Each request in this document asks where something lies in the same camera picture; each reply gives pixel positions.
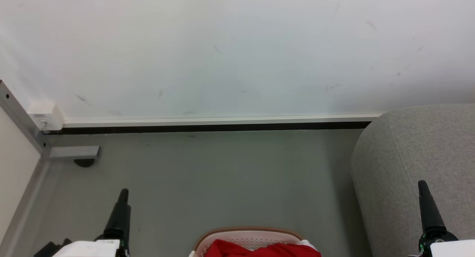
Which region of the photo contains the white wall junction box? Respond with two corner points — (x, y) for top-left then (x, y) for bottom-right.
(28, 102), (65, 131)

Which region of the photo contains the aluminium foot bar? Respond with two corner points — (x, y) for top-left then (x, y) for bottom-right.
(48, 146), (101, 161)

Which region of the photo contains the aluminium partition frame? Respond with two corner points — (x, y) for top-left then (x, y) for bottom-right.
(0, 80), (51, 257)

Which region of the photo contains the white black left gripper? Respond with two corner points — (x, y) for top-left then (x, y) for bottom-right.
(52, 189), (132, 257)

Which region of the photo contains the white wall cable duct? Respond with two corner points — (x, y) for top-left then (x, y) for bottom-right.
(63, 114), (383, 129)

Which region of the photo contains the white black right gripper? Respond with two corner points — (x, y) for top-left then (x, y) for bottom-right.
(408, 180), (475, 257)

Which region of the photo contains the red cloth garment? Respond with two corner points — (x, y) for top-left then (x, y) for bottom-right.
(189, 239), (322, 257)

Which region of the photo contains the grey fabric sofa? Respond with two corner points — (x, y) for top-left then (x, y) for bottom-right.
(351, 104), (475, 257)

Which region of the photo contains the white laundry basket brown rim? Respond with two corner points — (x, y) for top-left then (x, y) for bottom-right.
(189, 227), (316, 257)

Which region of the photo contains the black baseboard strip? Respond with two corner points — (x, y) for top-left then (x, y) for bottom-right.
(42, 121), (373, 135)

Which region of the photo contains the white partition panel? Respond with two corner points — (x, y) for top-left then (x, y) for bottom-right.
(0, 107), (41, 243)

